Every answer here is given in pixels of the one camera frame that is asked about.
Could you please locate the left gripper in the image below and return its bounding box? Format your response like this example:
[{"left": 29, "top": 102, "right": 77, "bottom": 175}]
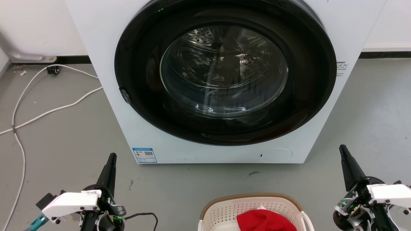
[{"left": 80, "top": 153, "right": 127, "bottom": 231}]

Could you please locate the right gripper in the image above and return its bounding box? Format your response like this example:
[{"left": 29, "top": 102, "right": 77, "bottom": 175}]
[{"left": 333, "top": 144, "right": 402, "bottom": 231}]

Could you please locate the cream plastic laundry basket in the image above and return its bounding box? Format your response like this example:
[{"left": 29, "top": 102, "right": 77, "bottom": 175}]
[{"left": 198, "top": 193, "right": 315, "bottom": 231}]

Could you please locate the blue energy label sticker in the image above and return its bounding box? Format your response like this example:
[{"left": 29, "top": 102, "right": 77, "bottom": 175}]
[{"left": 132, "top": 148, "right": 158, "bottom": 163}]

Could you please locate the white oval filter cover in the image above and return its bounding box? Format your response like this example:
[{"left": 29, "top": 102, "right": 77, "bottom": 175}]
[{"left": 259, "top": 148, "right": 293, "bottom": 163}]

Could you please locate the black round washer door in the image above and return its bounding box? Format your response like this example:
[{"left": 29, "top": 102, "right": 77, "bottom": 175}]
[{"left": 114, "top": 0, "right": 337, "bottom": 146}]

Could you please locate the red cloth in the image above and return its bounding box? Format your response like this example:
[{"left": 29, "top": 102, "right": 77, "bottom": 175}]
[{"left": 237, "top": 209, "right": 297, "bottom": 231}]

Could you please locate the small grey text label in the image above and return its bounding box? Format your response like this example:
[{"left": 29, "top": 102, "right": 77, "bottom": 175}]
[{"left": 336, "top": 61, "right": 348, "bottom": 77}]

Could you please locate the white front-load washing machine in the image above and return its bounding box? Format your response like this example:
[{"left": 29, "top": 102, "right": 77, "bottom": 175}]
[{"left": 65, "top": 0, "right": 388, "bottom": 164}]

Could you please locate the thin black left gripper cable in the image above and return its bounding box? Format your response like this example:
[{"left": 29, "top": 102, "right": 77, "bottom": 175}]
[{"left": 125, "top": 212, "right": 159, "bottom": 231}]

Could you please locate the white floor cable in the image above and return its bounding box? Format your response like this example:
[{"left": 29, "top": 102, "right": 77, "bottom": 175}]
[
  {"left": 0, "top": 86, "right": 103, "bottom": 135},
  {"left": 2, "top": 64, "right": 99, "bottom": 231}
]

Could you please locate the grey wall pipe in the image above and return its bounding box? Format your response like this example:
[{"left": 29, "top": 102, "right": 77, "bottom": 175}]
[{"left": 0, "top": 31, "right": 57, "bottom": 63}]

